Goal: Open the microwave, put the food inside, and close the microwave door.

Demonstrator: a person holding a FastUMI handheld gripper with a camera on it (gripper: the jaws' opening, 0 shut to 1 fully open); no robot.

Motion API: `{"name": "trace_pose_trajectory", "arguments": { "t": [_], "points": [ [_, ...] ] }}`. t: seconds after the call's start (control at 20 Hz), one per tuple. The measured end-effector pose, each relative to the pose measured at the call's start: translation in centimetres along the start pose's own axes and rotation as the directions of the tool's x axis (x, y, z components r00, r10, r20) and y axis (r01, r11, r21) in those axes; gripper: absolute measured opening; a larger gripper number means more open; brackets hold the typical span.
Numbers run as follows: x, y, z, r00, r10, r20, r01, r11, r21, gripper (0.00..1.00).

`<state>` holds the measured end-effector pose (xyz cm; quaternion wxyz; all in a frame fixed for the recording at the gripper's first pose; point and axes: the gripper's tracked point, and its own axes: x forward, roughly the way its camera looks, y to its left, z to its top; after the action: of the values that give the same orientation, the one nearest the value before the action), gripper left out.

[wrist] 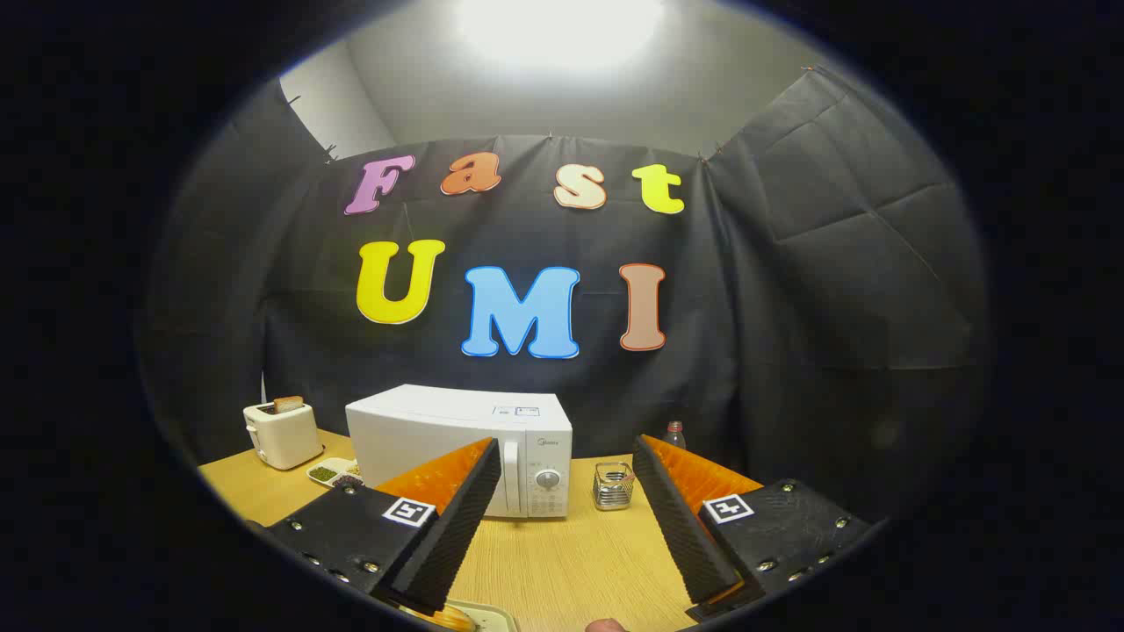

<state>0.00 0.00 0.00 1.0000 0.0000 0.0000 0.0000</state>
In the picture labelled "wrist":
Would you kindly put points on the white toaster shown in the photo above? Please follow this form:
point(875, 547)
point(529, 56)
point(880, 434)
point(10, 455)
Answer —
point(285, 434)

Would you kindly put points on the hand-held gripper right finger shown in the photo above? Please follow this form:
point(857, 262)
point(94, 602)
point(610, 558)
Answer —
point(680, 535)

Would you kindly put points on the clear plastic water bottle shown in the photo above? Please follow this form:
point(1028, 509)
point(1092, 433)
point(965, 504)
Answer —
point(674, 436)

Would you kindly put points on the white microwave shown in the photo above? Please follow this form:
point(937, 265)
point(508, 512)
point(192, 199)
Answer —
point(439, 421)

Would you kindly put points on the toast slice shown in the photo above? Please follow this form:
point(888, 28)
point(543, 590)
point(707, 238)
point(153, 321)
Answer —
point(288, 405)

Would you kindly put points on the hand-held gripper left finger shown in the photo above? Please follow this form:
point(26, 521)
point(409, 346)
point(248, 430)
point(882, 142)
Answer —
point(457, 535)

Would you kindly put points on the white divided bean dish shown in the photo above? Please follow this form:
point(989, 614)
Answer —
point(327, 474)

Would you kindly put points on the pale rectangular tray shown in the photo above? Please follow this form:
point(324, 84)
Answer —
point(493, 616)

